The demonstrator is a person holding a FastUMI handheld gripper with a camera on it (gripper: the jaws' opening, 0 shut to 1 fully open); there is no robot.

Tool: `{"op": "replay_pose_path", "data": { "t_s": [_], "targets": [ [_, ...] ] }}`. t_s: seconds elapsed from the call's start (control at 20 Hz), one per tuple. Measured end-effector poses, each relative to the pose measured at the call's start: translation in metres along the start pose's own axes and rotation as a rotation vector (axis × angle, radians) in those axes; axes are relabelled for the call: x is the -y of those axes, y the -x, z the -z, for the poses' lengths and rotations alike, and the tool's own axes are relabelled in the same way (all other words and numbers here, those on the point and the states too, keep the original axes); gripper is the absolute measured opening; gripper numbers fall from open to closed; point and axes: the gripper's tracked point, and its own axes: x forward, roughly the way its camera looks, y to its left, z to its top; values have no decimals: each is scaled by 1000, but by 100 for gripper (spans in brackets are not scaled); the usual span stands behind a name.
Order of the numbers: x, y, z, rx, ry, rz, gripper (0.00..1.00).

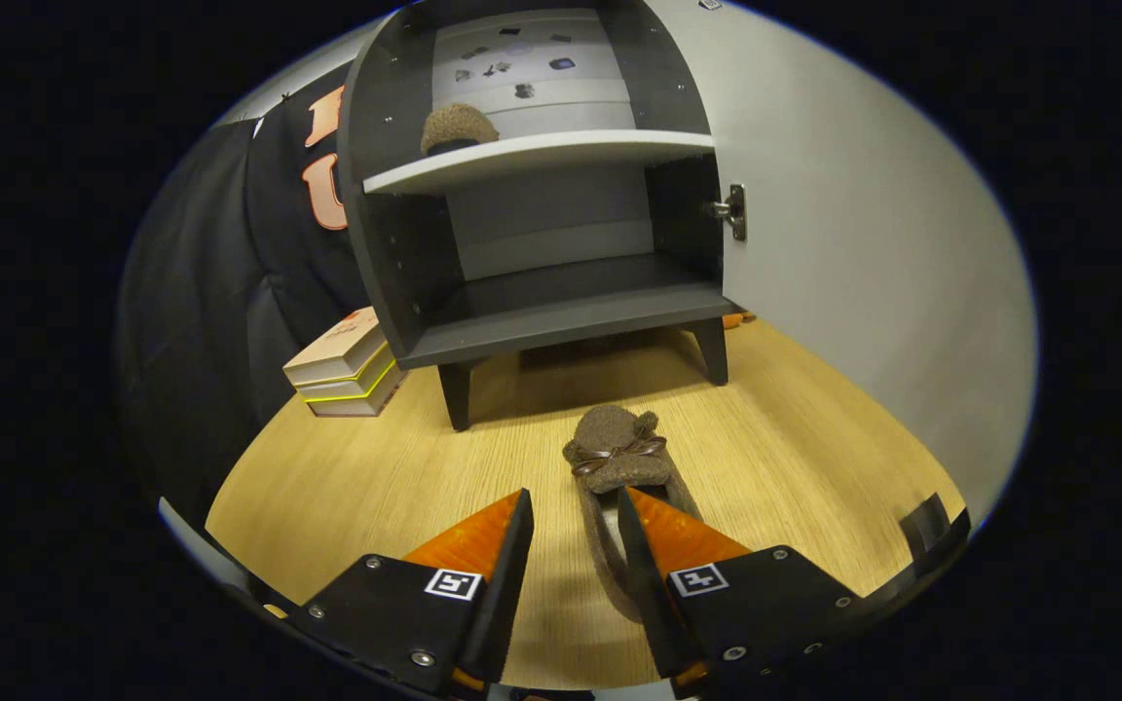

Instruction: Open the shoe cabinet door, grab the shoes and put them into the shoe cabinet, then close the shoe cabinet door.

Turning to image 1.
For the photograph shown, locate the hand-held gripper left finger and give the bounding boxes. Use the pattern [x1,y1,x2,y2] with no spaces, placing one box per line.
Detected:
[288,487,535,694]

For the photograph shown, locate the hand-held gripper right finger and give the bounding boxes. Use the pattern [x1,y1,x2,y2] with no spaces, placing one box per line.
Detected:
[617,485,859,694]

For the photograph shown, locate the brown fuzzy slipper shoe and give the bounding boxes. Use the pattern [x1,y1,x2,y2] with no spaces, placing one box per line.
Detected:
[420,102,501,157]
[563,406,703,624]

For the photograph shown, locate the dark grey shoe cabinet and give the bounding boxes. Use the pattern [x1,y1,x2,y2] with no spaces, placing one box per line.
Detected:
[337,0,747,432]

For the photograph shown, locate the black door handle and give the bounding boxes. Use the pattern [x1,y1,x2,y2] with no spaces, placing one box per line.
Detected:
[900,493,954,556]

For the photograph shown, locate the beige shoe cabinet door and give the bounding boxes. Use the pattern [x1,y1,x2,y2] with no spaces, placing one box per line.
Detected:
[644,0,1039,527]

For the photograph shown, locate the metal door hinge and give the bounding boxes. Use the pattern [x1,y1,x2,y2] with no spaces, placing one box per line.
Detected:
[707,183,749,242]

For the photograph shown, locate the white cabinet shelf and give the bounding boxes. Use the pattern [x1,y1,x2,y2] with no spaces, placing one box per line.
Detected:
[363,129,716,196]

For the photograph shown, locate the beige book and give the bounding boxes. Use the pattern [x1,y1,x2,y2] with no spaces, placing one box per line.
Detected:
[306,365,408,418]

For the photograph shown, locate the yellow-edged book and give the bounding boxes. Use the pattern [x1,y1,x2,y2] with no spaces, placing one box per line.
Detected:
[293,343,396,402]

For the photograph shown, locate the black backdrop cloth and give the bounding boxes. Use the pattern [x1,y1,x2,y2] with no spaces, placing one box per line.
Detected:
[113,83,372,527]

